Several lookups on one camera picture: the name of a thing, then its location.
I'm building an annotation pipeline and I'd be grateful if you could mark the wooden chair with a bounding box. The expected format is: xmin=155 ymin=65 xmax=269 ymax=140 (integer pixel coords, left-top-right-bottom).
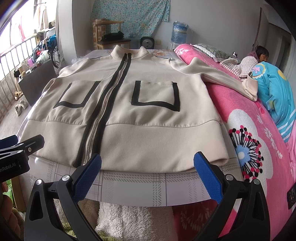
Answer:
xmin=92 ymin=19 xmax=131 ymax=50

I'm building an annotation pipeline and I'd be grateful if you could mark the blue water bottle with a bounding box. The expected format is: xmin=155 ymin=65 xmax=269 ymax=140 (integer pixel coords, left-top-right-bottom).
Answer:
xmin=171 ymin=21 xmax=189 ymax=44

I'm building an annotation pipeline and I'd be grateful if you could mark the left hand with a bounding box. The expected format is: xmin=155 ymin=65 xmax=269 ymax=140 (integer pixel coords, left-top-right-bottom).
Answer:
xmin=1 ymin=182 xmax=21 ymax=240

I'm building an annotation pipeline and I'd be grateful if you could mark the person in background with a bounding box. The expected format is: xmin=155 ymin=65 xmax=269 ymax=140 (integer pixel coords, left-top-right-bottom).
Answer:
xmin=247 ymin=45 xmax=269 ymax=63

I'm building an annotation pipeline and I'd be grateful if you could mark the white fluffy blanket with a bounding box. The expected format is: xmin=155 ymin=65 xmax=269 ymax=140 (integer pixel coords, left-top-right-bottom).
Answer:
xmin=54 ymin=199 xmax=179 ymax=241

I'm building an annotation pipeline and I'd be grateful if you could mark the floral wall cloth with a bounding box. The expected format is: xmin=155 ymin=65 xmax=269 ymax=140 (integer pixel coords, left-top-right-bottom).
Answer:
xmin=91 ymin=0 xmax=171 ymax=38

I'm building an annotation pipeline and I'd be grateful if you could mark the dark low cabinet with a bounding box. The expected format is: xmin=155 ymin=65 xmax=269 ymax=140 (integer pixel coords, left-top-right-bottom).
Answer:
xmin=18 ymin=60 xmax=57 ymax=107

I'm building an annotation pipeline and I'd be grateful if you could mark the pink floral blanket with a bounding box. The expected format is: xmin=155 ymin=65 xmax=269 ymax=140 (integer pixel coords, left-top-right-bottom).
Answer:
xmin=173 ymin=44 xmax=294 ymax=240

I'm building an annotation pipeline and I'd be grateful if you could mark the black bag on chair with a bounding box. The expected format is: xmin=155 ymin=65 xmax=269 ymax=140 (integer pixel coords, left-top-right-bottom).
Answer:
xmin=102 ymin=31 xmax=124 ymax=42

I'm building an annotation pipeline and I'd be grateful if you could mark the grey patterned pillow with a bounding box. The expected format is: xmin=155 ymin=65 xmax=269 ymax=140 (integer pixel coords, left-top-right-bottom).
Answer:
xmin=192 ymin=43 xmax=237 ymax=63

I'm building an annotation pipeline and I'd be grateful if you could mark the beige zip jacket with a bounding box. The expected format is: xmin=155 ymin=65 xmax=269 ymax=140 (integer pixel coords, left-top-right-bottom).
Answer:
xmin=20 ymin=44 xmax=259 ymax=174

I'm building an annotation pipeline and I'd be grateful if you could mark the blue cartoon quilt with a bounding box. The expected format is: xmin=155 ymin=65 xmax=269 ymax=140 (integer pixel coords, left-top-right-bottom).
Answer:
xmin=252 ymin=62 xmax=295 ymax=143

